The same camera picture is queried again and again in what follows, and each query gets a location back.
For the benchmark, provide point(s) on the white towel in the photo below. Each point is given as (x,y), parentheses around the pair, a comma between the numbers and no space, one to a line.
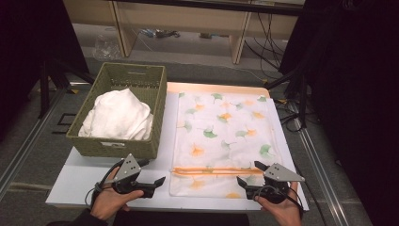
(117,114)

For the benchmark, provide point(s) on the metal floor rail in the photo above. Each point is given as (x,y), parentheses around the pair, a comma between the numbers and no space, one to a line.
(323,175)
(28,147)

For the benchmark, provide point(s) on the person's left hand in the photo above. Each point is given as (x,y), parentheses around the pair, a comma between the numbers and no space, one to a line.
(108,201)

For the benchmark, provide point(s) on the person's dark clothed lap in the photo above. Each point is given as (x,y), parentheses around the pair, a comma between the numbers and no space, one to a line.
(178,219)

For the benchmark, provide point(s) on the green woven basket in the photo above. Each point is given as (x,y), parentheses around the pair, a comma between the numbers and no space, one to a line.
(153,94)

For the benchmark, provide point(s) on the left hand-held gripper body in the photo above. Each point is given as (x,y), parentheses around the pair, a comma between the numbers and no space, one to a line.
(128,165)

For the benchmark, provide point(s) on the black metal stand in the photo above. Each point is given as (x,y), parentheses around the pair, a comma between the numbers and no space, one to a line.
(301,103)
(44,91)

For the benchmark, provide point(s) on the leaf print mesh laundry bag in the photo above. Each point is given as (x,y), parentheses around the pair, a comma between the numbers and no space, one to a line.
(224,138)

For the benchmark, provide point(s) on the clear plastic bag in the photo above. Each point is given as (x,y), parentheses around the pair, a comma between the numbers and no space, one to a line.
(106,47)

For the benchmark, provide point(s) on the person's right hand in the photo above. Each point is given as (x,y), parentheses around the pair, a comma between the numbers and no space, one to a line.
(284,212)

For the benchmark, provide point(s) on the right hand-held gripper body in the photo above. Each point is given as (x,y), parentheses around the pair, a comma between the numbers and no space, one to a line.
(277,174)

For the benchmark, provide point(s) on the light wooden shelf unit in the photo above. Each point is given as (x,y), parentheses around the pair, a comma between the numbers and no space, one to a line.
(178,15)

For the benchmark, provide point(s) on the dark curtain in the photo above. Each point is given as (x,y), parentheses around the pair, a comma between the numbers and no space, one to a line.
(31,47)
(354,94)

